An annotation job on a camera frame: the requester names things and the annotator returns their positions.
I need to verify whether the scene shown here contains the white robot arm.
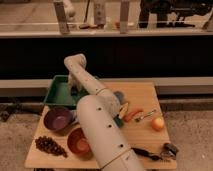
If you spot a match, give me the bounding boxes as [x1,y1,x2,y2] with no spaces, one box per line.
[64,54,146,171]

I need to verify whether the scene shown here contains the green plastic tray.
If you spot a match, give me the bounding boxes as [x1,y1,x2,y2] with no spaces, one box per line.
[44,75,88,109]

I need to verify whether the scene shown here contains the purple bowl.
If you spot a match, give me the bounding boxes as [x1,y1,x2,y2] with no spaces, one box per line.
[43,106,74,131]

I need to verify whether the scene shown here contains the yellow banana toy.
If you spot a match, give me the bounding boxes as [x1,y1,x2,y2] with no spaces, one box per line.
[119,102,129,119]

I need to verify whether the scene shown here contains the green sponge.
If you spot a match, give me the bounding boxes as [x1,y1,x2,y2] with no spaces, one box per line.
[114,116,124,128]

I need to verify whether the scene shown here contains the orange bowl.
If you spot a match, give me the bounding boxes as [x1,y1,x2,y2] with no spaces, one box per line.
[67,128,90,157]

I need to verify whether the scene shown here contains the wooden table board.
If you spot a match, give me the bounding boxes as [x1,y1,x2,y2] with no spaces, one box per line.
[25,82,177,169]

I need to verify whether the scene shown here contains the bunch of dark grapes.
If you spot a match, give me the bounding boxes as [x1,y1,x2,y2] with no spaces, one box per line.
[35,136,68,158]

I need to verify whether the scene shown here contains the orange apple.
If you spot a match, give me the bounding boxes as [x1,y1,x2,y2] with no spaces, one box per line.
[151,117,165,131]

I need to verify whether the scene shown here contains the dark small toy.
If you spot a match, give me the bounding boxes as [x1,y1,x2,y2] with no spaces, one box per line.
[161,143,179,160]

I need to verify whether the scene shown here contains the black handled brush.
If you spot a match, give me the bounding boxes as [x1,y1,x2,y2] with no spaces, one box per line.
[132,148,162,161]

